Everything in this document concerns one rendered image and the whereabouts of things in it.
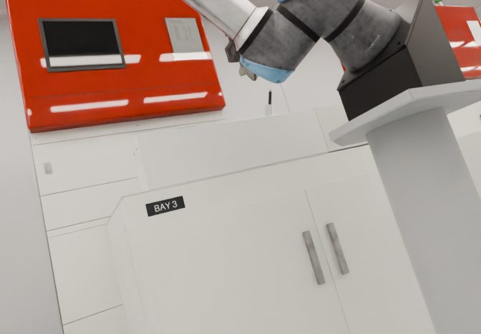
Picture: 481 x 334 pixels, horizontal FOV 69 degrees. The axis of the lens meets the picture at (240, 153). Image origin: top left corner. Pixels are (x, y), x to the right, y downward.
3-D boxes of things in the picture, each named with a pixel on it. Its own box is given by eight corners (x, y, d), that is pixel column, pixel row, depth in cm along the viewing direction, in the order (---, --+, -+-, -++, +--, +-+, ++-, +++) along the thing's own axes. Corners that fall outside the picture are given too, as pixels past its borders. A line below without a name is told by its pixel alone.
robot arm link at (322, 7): (368, -9, 69) (316, -57, 66) (321, 47, 73) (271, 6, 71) (353, -8, 80) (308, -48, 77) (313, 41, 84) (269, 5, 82)
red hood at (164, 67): (46, 174, 193) (28, 76, 204) (185, 151, 230) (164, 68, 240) (26, 128, 127) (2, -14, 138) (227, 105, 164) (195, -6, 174)
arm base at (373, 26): (412, 3, 73) (378, -29, 71) (382, 57, 69) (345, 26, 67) (366, 33, 87) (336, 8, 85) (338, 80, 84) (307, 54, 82)
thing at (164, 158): (142, 197, 90) (130, 145, 92) (311, 159, 114) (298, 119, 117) (147, 190, 81) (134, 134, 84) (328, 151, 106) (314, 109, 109)
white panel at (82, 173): (47, 238, 127) (29, 135, 134) (244, 190, 163) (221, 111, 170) (46, 238, 124) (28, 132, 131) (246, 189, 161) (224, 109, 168)
